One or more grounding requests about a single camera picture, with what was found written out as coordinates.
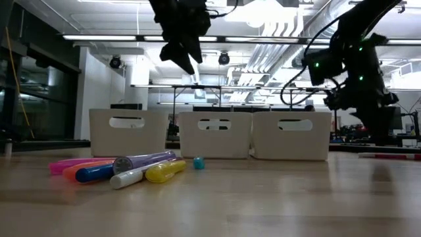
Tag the blue Expo marker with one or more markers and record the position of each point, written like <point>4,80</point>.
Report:
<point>93,173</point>

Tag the maroon white marker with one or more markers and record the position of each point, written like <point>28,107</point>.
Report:
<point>126,179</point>

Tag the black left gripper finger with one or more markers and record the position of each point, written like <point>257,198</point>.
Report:
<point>174,52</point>
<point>194,46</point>

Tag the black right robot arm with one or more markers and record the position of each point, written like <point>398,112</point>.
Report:
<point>361,66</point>

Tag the yellow highlighter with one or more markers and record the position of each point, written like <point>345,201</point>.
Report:
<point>164,171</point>

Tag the overhead light bar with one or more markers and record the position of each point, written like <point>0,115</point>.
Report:
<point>98,37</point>

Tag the black framed glass partition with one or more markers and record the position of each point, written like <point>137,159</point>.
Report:
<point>39,59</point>

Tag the teal-blue marker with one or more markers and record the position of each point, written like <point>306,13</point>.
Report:
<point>199,163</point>

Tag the yellow pole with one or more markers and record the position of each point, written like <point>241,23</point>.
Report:
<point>23,98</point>

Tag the white plastic bin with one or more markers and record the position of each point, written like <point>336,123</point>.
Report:
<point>215,141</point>
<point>292,145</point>
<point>131,141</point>

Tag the black background rig frame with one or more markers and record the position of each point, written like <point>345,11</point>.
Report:
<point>250,87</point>

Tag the pink highlighter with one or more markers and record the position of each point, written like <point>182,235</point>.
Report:
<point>62,165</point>

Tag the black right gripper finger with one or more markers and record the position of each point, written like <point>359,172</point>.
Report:
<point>381,128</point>

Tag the black screen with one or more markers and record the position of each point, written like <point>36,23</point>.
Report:
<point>126,107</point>

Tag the orange highlighter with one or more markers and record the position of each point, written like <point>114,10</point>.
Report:
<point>70,172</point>

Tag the white cylinder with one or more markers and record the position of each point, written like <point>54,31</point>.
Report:
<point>8,148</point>

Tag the lavender Sharpie highlighter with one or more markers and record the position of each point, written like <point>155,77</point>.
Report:
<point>148,158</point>

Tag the red Expo marker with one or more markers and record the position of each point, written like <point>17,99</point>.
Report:
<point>389,156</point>

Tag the black ceiling camera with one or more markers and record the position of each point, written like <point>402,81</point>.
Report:
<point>223,58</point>
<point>115,62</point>

